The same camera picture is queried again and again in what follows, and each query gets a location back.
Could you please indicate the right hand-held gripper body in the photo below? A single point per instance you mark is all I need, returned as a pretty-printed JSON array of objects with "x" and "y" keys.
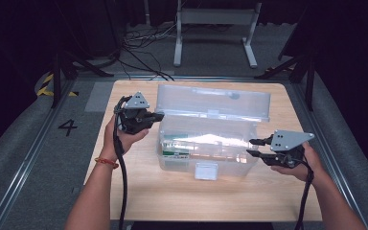
[{"x": 287, "y": 140}]

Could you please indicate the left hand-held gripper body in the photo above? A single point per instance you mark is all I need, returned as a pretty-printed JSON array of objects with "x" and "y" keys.
[{"x": 134, "y": 119}]

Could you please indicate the green cardboard box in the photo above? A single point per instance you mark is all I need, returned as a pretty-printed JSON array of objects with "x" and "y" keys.
[{"x": 174, "y": 147}]

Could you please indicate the clear plastic storage box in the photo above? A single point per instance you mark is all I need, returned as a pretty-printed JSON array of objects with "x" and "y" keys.
[{"x": 211, "y": 127}]

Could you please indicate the person's left hand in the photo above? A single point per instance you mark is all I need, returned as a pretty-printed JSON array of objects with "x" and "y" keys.
[{"x": 111, "y": 143}]

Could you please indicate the person's right hand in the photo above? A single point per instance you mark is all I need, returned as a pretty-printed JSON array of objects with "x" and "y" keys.
[{"x": 313, "y": 166}]

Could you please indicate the black metal stand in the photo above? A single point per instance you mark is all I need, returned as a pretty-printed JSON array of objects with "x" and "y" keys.
[
  {"x": 310, "y": 86},
  {"x": 56, "y": 80}
]

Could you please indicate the yellow and black floor tape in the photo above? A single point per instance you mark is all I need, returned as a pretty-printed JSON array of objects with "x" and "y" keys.
[{"x": 48, "y": 83}]

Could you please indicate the white metal stand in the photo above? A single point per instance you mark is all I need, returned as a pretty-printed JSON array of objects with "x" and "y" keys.
[{"x": 217, "y": 16}]

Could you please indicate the metal floor rail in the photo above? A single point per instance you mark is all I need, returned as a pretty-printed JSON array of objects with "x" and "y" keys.
[
  {"x": 28, "y": 156},
  {"x": 335, "y": 166}
]

